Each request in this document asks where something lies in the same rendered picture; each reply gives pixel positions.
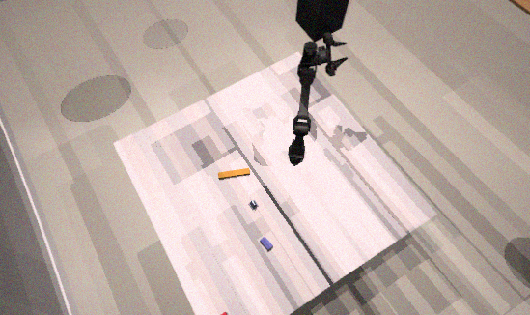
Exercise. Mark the orange bar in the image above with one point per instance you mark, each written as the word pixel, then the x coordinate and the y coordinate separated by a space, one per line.
pixel 233 173

